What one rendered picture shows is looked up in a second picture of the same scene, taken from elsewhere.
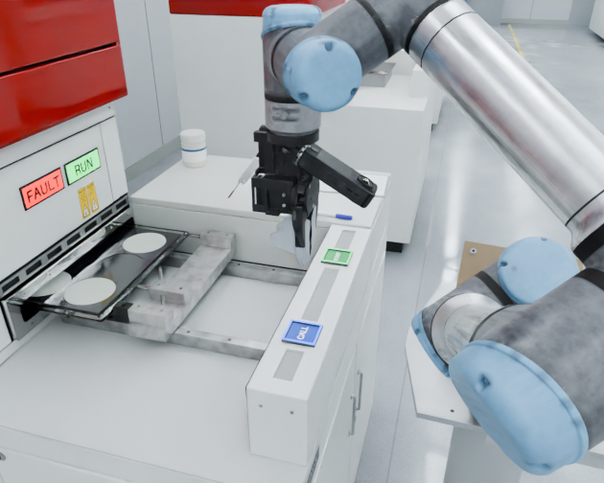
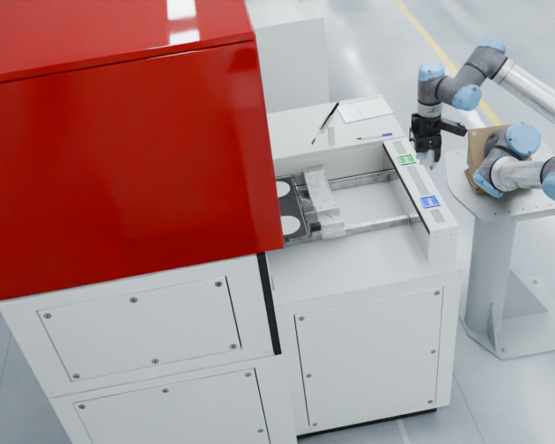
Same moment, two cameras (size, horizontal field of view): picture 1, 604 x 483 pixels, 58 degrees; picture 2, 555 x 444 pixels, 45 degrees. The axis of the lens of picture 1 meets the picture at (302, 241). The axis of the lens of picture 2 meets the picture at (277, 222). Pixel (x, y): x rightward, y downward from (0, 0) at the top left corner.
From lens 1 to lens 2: 153 cm
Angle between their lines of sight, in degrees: 19
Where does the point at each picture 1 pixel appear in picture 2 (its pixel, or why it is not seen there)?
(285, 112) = (434, 108)
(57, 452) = (337, 300)
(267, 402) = (440, 233)
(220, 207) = (310, 151)
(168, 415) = (377, 264)
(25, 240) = not seen: hidden behind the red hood
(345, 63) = (478, 92)
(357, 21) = (477, 75)
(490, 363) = not seen: outside the picture
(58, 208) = not seen: hidden behind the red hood
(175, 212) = (280, 164)
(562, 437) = not seen: outside the picture
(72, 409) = (330, 280)
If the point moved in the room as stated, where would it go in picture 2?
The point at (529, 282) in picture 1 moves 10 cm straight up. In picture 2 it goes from (523, 144) to (527, 118)
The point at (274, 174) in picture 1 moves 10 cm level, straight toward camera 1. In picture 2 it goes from (424, 134) to (445, 148)
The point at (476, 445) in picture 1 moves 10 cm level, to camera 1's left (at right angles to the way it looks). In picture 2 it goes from (493, 232) to (472, 240)
